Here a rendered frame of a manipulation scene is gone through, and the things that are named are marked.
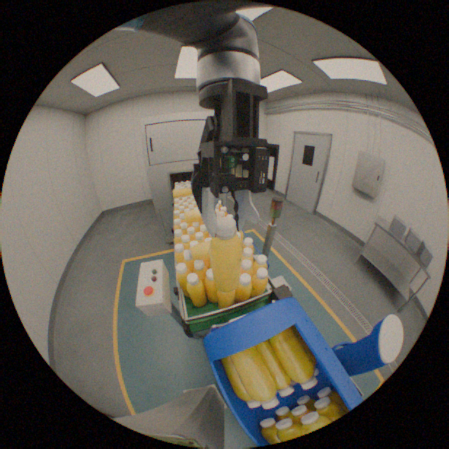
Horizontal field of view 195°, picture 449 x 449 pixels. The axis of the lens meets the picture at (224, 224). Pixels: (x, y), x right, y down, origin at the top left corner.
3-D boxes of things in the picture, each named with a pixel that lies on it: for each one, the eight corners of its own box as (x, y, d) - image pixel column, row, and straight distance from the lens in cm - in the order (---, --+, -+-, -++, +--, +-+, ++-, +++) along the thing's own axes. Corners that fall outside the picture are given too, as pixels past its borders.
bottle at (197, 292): (206, 293, 67) (201, 270, 52) (208, 306, 64) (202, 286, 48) (192, 294, 68) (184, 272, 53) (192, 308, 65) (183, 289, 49)
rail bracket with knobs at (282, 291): (270, 313, 66) (277, 304, 57) (262, 300, 67) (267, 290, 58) (287, 304, 70) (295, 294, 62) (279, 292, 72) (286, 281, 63)
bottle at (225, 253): (208, 286, 38) (198, 233, 24) (221, 268, 41) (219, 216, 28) (231, 297, 36) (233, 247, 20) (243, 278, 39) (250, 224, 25)
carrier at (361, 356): (326, 370, 167) (318, 348, 161) (405, 340, 109) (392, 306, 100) (300, 385, 154) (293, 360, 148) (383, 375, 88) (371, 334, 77)
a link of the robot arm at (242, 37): (183, 20, 27) (216, 39, 32) (176, 63, 19) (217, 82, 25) (237, 1, 25) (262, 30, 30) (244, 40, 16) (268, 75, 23)
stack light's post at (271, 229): (248, 306, 163) (272, 227, 76) (246, 303, 164) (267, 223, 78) (251, 305, 164) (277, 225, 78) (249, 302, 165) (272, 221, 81)
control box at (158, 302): (148, 316, 59) (135, 305, 50) (149, 276, 68) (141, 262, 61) (172, 313, 55) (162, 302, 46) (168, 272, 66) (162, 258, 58)
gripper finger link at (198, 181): (190, 213, 19) (194, 151, 17) (189, 209, 21) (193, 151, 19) (220, 213, 21) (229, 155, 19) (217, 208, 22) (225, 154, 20)
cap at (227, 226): (210, 232, 24) (209, 224, 23) (221, 221, 26) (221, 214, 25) (229, 239, 22) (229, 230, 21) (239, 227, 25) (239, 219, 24)
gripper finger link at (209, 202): (204, 257, 19) (210, 195, 14) (197, 234, 23) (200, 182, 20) (224, 254, 20) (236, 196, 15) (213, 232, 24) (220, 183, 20)
